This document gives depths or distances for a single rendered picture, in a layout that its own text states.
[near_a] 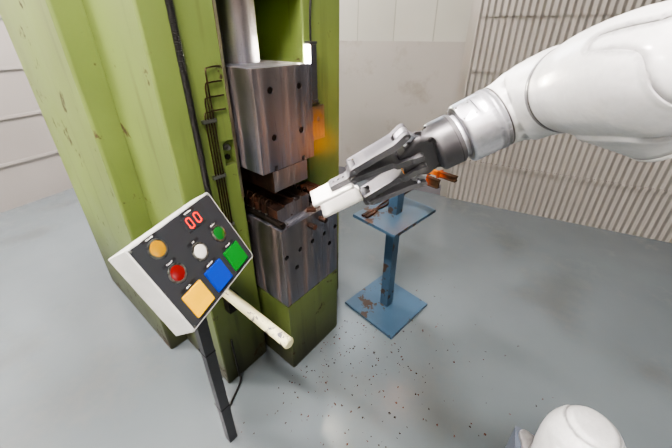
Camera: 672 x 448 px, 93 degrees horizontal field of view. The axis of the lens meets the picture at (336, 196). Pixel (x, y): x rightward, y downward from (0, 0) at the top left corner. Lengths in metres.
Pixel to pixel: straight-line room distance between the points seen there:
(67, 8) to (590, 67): 1.53
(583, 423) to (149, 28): 1.54
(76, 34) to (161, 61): 0.45
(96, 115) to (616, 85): 1.57
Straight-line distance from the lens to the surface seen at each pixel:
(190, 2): 1.27
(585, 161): 3.68
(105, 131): 1.63
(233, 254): 1.12
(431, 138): 0.47
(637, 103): 0.34
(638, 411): 2.43
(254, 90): 1.21
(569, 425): 1.06
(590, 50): 0.37
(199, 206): 1.10
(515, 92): 0.47
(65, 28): 1.59
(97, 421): 2.21
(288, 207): 1.45
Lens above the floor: 1.68
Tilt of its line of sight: 27 degrees down
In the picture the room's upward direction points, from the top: straight up
